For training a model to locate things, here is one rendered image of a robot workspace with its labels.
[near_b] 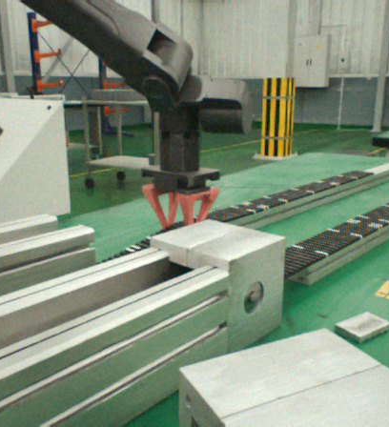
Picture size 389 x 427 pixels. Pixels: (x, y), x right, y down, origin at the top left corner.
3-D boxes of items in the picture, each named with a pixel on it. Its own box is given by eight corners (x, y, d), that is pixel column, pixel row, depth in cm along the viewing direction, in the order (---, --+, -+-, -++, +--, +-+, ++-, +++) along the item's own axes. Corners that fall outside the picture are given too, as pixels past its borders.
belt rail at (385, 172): (404, 168, 144) (406, 157, 143) (419, 170, 141) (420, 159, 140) (175, 245, 75) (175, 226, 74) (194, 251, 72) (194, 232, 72)
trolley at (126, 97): (84, 188, 495) (77, 85, 469) (118, 179, 541) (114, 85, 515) (169, 199, 445) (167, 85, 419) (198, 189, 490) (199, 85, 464)
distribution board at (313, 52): (292, 127, 1203) (296, 28, 1144) (343, 129, 1130) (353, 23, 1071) (286, 127, 1181) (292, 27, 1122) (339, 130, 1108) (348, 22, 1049)
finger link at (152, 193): (175, 243, 68) (174, 178, 66) (141, 233, 73) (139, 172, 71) (207, 233, 73) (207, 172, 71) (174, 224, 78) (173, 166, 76)
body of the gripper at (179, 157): (191, 190, 65) (190, 133, 63) (139, 180, 71) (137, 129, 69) (221, 183, 69) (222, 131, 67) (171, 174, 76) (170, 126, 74)
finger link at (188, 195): (189, 248, 67) (188, 180, 64) (153, 236, 71) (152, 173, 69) (220, 236, 72) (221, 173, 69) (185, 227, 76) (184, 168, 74)
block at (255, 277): (193, 291, 58) (193, 214, 56) (281, 325, 50) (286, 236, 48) (135, 317, 52) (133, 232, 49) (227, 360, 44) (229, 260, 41)
